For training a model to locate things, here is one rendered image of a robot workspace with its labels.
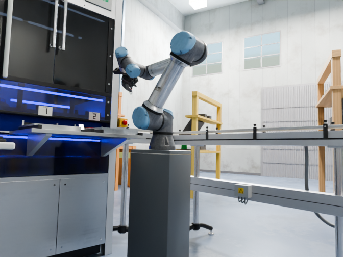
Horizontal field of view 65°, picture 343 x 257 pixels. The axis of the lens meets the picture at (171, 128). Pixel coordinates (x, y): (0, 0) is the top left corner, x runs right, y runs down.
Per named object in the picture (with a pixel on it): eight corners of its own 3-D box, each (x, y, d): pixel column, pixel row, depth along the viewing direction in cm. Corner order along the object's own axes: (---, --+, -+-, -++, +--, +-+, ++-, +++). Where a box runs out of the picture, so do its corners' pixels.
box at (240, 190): (234, 196, 205) (234, 183, 206) (238, 195, 209) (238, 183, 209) (248, 198, 196) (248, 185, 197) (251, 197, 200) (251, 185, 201)
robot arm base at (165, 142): (180, 150, 156) (180, 133, 156) (166, 150, 143) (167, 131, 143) (157, 149, 163) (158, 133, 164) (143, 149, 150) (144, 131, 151)
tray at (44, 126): (18, 131, 171) (18, 126, 171) (59, 133, 188) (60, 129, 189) (34, 129, 146) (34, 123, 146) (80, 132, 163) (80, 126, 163)
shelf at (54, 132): (8, 134, 167) (9, 131, 168) (109, 139, 214) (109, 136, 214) (31, 132, 132) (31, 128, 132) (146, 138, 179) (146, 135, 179)
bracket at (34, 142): (26, 155, 166) (27, 134, 167) (31, 155, 168) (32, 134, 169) (44, 158, 141) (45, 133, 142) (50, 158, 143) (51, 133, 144)
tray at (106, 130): (78, 134, 185) (78, 129, 186) (112, 136, 203) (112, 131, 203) (101, 132, 160) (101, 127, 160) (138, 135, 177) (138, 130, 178)
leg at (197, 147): (188, 229, 243) (190, 144, 249) (195, 228, 249) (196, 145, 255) (195, 232, 237) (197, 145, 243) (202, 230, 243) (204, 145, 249)
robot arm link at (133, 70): (147, 71, 156) (139, 59, 161) (133, 66, 147) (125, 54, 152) (140, 81, 159) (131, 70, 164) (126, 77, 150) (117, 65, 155)
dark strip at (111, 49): (103, 120, 204) (108, 18, 210) (109, 121, 207) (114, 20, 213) (104, 120, 203) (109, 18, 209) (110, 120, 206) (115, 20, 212)
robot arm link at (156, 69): (215, 43, 143) (146, 68, 172) (204, 36, 135) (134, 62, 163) (217, 64, 142) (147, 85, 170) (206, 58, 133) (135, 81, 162)
